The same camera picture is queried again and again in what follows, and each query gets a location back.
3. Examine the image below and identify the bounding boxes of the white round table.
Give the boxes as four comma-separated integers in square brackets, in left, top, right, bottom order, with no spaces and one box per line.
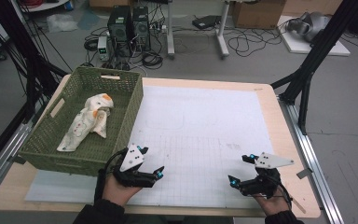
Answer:
[18,0,71,13]

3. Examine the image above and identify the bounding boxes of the right hand-held gripper cable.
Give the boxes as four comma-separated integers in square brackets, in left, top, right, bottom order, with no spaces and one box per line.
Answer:
[273,176,294,212]

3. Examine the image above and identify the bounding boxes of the white power strip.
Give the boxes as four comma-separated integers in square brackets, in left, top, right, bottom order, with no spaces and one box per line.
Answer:
[148,23,168,32]

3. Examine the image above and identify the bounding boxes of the black flat box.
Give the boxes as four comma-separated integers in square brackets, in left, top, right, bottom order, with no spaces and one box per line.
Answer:
[191,14,222,31]

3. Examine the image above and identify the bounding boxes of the person's right hand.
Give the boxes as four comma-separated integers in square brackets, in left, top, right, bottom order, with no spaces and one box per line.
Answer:
[251,190,292,217]

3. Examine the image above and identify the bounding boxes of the clear plastic bag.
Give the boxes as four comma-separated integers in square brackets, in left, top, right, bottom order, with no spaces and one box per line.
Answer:
[46,12,79,34]

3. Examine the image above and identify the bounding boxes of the green woven basket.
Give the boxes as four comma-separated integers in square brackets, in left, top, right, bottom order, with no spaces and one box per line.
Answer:
[18,65,145,177]

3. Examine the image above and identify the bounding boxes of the grey metal bracket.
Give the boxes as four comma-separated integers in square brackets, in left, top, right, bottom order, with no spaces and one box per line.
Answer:
[296,167,314,180]

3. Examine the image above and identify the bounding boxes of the loose black floor cables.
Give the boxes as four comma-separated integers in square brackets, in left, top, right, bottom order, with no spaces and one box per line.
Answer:
[227,18,293,58]

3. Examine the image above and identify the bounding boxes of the grey power supply unit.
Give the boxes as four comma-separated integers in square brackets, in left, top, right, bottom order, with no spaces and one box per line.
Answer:
[97,35,111,63]

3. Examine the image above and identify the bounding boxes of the flat cardboard box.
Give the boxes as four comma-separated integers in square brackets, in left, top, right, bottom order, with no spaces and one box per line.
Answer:
[89,0,134,8]

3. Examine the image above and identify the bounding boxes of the left hand-held gripper cable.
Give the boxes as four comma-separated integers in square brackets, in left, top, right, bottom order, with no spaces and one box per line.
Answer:
[93,147,129,204]

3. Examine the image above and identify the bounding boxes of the black metal frame stand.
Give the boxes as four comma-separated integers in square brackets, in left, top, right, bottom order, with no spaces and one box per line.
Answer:
[269,0,358,135]
[0,0,69,124]

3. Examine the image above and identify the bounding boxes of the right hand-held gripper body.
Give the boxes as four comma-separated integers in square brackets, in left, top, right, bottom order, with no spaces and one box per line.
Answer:
[240,151,296,199]

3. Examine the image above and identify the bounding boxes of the white desk leg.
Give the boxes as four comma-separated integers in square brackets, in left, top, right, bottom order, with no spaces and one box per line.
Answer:
[166,0,176,60]
[215,0,231,60]

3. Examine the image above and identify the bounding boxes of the coiled black cable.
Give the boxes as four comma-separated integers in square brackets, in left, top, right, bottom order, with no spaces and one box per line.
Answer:
[141,50,164,70]

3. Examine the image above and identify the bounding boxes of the large cardboard box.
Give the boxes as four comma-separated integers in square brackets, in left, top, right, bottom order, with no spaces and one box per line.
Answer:
[231,0,287,30]

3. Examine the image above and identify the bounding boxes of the white grid mat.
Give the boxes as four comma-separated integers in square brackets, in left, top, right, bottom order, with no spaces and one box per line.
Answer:
[24,85,276,209]

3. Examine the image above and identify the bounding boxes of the cream printed cloth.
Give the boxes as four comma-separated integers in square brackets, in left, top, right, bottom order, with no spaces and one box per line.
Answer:
[56,92,115,153]

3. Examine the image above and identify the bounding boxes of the aluminium rail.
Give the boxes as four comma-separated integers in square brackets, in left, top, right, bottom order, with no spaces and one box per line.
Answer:
[278,96,345,224]
[0,122,34,203]

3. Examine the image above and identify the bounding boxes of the black computer tower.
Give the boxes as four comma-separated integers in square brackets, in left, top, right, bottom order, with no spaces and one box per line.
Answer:
[131,6,152,52]
[106,5,132,58]

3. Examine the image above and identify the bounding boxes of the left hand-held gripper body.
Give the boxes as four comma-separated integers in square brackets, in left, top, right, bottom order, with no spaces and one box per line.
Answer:
[111,143,158,189]

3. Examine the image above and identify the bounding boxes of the grey rounded device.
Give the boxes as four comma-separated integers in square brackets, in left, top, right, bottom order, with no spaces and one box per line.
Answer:
[285,11,332,43]

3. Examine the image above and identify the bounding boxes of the person's left hand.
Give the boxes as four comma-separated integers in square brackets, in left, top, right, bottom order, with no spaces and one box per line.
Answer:
[102,176,144,208]

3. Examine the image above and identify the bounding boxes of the white floor board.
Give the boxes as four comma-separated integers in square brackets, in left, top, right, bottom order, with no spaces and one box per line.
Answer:
[278,15,351,57]

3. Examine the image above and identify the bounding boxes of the hand-held gripper cable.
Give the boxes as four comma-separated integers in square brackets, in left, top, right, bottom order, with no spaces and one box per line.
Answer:
[93,147,129,204]
[273,176,294,212]

